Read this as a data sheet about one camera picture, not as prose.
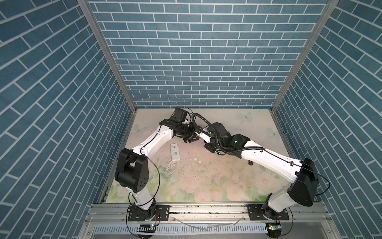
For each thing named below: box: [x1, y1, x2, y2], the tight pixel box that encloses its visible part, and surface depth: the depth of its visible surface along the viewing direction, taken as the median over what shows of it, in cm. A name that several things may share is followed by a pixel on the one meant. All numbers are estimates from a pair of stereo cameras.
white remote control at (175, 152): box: [170, 143, 181, 162], surface depth 96 cm
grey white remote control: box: [199, 132, 211, 144], surface depth 68 cm
